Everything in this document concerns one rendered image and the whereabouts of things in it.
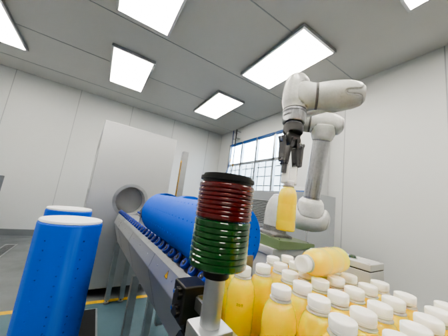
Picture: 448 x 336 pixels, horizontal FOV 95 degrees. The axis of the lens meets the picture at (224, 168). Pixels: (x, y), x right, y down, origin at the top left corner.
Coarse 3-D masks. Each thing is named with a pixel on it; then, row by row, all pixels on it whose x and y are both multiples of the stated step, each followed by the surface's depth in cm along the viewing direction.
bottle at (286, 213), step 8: (280, 192) 75; (288, 192) 72; (280, 200) 73; (288, 200) 72; (296, 200) 73; (280, 208) 72; (288, 208) 71; (296, 208) 73; (280, 216) 72; (288, 216) 70; (280, 224) 71; (288, 224) 70
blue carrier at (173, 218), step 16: (144, 208) 138; (160, 208) 114; (176, 208) 98; (192, 208) 86; (144, 224) 140; (160, 224) 106; (176, 224) 89; (192, 224) 77; (256, 224) 84; (176, 240) 87; (256, 240) 83
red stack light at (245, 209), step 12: (204, 192) 22; (216, 192) 21; (228, 192) 21; (240, 192) 21; (252, 192) 23; (204, 204) 22; (216, 204) 21; (228, 204) 21; (240, 204) 21; (204, 216) 21; (216, 216) 21; (228, 216) 21; (240, 216) 21
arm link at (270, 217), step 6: (270, 198) 141; (276, 198) 136; (270, 204) 137; (276, 204) 134; (270, 210) 135; (276, 210) 133; (264, 216) 141; (270, 216) 134; (276, 216) 132; (264, 222) 138; (270, 222) 133
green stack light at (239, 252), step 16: (208, 224) 21; (224, 224) 20; (240, 224) 21; (192, 240) 22; (208, 240) 20; (224, 240) 20; (240, 240) 21; (192, 256) 21; (208, 256) 20; (224, 256) 20; (240, 256) 21; (208, 272) 20; (224, 272) 20; (240, 272) 21
